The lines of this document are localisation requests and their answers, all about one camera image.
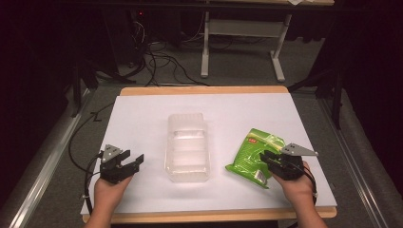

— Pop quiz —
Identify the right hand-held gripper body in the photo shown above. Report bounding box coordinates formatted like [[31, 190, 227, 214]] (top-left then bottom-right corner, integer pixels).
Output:
[[268, 142, 319, 181]]

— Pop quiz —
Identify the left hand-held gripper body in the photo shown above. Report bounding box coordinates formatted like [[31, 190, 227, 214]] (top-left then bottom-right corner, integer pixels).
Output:
[[99, 143, 141, 185]]

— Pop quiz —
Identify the green snack bag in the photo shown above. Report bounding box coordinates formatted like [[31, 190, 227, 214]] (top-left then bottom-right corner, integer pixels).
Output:
[[224, 127, 288, 190]]

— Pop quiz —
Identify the person's left hand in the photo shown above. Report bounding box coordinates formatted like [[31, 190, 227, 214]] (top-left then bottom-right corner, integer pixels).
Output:
[[93, 175, 134, 211]]

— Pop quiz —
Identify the person's right hand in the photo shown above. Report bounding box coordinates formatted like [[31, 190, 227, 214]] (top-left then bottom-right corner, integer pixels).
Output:
[[271, 161, 316, 205]]

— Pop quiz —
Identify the white paper sheet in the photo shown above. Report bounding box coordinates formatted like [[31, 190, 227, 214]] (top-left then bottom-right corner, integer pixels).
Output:
[[80, 92, 338, 216]]

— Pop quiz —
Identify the clear plastic container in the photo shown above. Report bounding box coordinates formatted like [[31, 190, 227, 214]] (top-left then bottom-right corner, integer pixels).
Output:
[[163, 112, 212, 184]]

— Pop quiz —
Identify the black metal stand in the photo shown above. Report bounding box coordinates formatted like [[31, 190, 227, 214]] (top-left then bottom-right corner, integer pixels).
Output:
[[287, 67, 345, 130], [69, 56, 137, 119]]

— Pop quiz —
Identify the black computer tower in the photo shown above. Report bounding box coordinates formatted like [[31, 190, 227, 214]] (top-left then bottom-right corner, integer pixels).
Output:
[[103, 9, 150, 69]]

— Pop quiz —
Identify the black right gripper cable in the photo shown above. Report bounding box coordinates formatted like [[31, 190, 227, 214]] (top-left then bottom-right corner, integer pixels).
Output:
[[302, 164, 319, 207]]

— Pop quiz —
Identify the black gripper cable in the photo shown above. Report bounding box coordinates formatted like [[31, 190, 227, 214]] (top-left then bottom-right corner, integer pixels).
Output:
[[302, 164, 319, 207], [67, 102, 116, 217]]

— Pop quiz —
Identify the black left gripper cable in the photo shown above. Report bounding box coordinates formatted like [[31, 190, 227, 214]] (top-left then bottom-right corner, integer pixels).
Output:
[[67, 102, 116, 217]]

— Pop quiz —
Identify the aluminium floor rail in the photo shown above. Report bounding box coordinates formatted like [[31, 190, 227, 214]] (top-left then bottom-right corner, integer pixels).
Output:
[[6, 88, 96, 228], [317, 94, 389, 228]]

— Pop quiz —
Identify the tangle of black floor cables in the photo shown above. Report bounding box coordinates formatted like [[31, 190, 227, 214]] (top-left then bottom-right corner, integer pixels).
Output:
[[94, 18, 210, 88]]

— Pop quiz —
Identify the white metal desk frame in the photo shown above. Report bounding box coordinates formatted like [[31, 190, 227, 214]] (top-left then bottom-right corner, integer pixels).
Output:
[[200, 10, 293, 84]]

